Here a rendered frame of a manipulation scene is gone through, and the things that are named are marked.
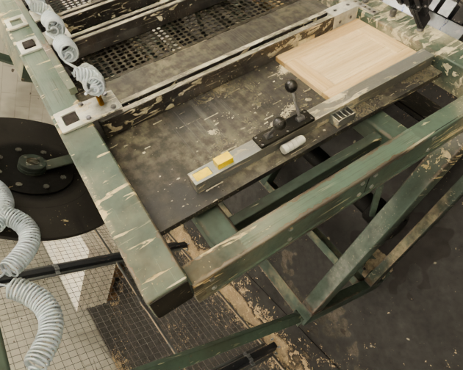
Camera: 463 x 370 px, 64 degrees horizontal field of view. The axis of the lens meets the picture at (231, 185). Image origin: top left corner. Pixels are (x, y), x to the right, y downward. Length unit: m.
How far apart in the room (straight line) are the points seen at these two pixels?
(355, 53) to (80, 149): 1.00
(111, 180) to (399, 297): 2.04
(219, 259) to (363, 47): 0.99
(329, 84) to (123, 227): 0.83
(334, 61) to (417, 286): 1.57
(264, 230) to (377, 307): 1.88
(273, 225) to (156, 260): 0.29
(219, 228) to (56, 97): 0.69
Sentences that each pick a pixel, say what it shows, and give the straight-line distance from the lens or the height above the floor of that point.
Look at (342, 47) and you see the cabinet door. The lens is 1.53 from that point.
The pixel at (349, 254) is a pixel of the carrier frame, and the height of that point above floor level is 0.79.
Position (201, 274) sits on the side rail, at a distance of 0.87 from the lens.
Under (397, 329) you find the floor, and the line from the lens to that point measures 2.71.
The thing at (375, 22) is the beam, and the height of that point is 0.90.
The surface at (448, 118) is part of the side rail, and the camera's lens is 1.26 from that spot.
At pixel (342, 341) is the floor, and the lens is 2.95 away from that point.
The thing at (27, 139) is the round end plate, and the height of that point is 1.82.
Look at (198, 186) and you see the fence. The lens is 1.02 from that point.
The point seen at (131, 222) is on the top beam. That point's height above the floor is 1.88.
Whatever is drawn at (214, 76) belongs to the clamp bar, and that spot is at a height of 1.46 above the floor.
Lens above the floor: 2.30
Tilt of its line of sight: 43 degrees down
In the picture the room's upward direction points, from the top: 94 degrees counter-clockwise
